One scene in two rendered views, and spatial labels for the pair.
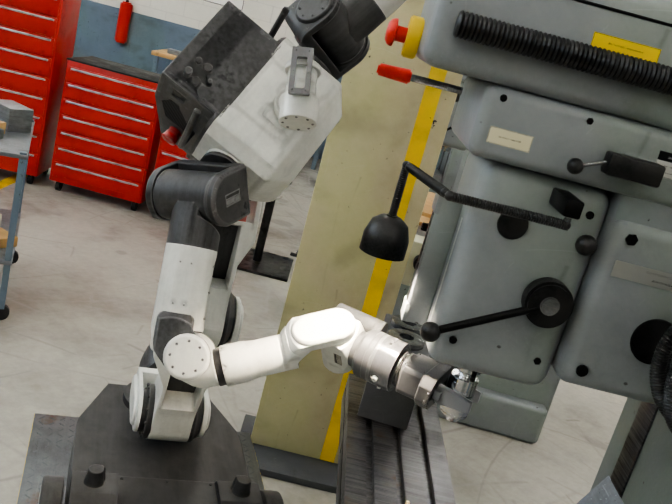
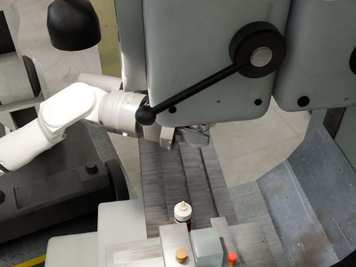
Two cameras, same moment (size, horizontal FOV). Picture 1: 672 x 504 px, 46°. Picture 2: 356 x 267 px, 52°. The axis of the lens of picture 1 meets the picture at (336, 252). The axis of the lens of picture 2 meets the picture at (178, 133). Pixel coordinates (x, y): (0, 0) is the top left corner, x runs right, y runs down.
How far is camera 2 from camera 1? 0.70 m
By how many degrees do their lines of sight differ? 26
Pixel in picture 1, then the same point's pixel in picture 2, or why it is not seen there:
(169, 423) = not seen: hidden behind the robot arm
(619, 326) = (337, 51)
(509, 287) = (213, 45)
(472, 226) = not seen: outside the picture
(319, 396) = not seen: hidden behind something
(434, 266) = (134, 36)
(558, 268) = (262, 8)
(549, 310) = (261, 61)
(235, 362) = (9, 156)
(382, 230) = (60, 20)
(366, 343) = (107, 109)
